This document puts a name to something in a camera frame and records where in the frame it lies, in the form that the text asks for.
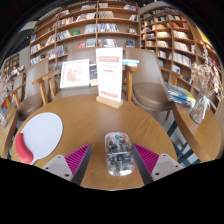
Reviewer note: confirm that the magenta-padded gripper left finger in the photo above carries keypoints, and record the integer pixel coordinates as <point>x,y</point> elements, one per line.
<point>77,159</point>

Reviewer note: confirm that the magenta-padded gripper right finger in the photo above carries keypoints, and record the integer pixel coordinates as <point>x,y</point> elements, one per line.
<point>146,160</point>

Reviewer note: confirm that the transparent computer mouse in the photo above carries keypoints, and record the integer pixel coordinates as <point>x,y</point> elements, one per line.
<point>119,153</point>

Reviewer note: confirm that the white mouse pad red rest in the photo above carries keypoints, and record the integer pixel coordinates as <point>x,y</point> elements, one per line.
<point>43,133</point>

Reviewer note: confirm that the round wooden side table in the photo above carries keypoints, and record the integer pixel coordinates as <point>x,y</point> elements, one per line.
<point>7,133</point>
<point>200,136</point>

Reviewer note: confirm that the beige armchair wooden arms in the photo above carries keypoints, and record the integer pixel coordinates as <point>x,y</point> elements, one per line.
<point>80,91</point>
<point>33,83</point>
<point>146,86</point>

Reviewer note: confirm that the stack of colourful books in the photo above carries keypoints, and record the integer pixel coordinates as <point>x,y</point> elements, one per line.
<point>180,95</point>

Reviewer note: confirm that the white framed picture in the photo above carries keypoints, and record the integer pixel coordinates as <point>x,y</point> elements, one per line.
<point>74,74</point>

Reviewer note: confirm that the dark book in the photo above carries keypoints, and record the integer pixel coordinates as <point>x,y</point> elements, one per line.
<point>93,74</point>

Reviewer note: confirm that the white sign wooden base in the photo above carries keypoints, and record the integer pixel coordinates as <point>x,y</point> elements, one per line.
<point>109,75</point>

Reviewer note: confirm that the stack of pale blue books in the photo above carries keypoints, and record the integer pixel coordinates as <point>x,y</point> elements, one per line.
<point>130,62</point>

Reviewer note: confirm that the distant wooden bookshelf unit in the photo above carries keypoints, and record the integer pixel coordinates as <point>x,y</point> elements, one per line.
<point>10,65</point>

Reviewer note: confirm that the wide wooden bookshelf unit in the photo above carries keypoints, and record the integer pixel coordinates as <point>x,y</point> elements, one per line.
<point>83,26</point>

